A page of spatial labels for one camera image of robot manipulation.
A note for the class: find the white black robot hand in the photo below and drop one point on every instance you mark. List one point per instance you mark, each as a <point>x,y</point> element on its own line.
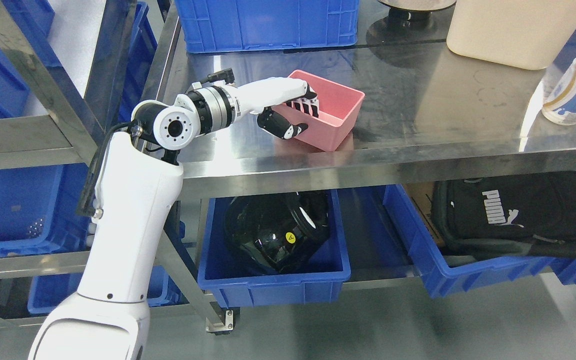
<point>259,98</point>

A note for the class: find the pink plastic storage box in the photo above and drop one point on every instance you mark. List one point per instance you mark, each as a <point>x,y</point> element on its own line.
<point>338,110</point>

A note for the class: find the blue bin left middle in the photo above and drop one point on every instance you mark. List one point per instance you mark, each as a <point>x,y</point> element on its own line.
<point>38,210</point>

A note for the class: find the blue bin left lower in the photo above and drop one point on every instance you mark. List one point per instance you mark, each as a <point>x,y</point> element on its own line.
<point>48,291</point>

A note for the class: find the cream plastic container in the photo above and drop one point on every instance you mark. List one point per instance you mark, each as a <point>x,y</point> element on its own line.
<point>525,34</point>

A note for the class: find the blue crate on table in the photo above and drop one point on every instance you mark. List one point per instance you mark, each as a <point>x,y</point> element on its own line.
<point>219,26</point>

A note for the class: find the blue bin under bag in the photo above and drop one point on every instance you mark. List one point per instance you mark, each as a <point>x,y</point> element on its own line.
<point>438,277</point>

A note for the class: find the black round stand base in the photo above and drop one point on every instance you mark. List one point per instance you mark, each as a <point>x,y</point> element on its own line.
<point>411,22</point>

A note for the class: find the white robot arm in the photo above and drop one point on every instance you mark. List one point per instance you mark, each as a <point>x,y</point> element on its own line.
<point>129,191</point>

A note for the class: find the black Puma bag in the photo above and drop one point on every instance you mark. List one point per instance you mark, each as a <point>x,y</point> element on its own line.
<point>512,215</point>

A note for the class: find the blue bin with helmet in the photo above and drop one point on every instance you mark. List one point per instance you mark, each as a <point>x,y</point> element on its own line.
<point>233,285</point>

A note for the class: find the blue bin left upper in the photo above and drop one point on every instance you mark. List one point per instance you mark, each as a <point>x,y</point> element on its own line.
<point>34,18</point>

